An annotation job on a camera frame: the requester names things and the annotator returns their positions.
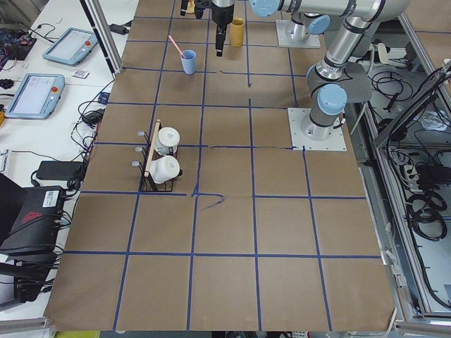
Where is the far blue teach pendant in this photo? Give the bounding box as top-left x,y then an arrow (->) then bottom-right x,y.
42,27 -> 98,66

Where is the grey office chair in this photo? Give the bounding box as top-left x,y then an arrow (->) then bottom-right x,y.
340,39 -> 388,104

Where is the black computer box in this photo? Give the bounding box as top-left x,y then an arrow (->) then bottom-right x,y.
1,175 -> 66,256

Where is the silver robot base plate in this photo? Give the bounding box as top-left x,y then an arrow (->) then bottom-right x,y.
288,108 -> 347,151

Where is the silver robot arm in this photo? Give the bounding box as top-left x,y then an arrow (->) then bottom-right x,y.
180,1 -> 330,41
249,1 -> 409,142

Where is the white paper cup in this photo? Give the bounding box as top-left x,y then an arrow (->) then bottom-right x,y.
155,127 -> 180,156
149,156 -> 180,184

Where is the pink chopstick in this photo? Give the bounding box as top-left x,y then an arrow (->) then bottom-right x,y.
168,35 -> 187,59

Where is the large black power brick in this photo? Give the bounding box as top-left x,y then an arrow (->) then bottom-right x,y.
35,161 -> 82,181

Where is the small white remote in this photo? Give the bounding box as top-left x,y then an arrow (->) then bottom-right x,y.
72,70 -> 89,79

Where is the aluminium frame post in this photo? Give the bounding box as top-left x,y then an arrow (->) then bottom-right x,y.
80,0 -> 123,75

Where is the near blue teach pendant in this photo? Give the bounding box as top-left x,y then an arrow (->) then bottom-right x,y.
5,73 -> 65,120

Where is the light blue plastic cup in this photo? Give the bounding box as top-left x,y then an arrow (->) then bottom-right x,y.
180,49 -> 197,75

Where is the bamboo cylinder holder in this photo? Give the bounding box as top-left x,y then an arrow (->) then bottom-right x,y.
230,17 -> 245,47

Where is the black wire rack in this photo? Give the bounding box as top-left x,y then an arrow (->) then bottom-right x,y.
132,119 -> 183,192

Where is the black power adapter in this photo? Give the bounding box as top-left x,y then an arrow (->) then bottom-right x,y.
109,24 -> 129,35

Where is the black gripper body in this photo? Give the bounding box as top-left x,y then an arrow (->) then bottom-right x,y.
211,5 -> 234,57
180,0 -> 211,18

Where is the blue teach pendant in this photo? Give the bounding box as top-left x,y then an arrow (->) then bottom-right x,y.
5,73 -> 65,120
42,27 -> 98,66

